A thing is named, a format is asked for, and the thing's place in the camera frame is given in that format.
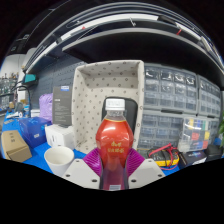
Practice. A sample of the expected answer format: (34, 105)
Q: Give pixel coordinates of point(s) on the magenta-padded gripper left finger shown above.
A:
(80, 173)

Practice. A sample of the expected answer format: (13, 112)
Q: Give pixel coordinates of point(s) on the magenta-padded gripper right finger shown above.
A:
(146, 171)

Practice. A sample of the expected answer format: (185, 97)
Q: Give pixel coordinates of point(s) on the red drink bottle white cap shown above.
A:
(115, 140)

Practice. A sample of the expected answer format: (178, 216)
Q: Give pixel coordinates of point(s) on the yellow multimeter with red leads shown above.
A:
(165, 160)

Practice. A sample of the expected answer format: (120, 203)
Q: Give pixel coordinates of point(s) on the white cup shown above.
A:
(58, 160)

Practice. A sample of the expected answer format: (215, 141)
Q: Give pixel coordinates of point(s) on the white box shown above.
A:
(60, 136)

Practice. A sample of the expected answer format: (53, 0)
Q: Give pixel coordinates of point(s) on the grey drawer cabinet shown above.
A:
(209, 96)
(160, 128)
(215, 126)
(170, 88)

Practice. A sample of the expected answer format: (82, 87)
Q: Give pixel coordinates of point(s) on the small black labelled box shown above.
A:
(192, 158)

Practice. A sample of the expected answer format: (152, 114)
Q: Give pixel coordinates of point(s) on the black rectangular speaker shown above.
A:
(131, 113)

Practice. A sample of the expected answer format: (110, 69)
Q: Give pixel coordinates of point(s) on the clear compartment box coloured parts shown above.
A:
(195, 135)

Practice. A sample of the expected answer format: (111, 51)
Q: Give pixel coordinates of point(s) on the blue box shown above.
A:
(33, 131)

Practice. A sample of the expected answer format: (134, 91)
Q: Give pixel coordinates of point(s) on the dark grey flat box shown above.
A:
(62, 106)

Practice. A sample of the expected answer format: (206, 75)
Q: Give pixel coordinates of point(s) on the black flat case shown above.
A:
(213, 151)

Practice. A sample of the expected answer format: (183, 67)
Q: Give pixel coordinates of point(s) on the brown cardboard box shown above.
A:
(15, 146)

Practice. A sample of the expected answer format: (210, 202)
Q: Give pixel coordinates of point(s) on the beige dotted fabric bin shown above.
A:
(90, 100)

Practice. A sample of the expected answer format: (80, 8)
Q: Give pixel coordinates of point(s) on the purple bag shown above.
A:
(46, 107)

